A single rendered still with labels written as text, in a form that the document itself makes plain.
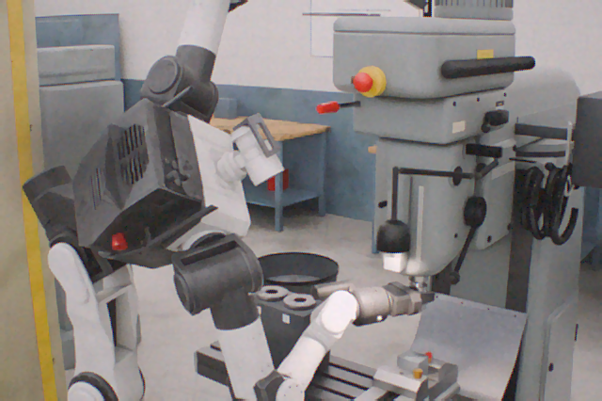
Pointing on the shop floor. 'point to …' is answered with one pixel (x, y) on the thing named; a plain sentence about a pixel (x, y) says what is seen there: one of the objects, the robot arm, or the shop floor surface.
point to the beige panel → (24, 225)
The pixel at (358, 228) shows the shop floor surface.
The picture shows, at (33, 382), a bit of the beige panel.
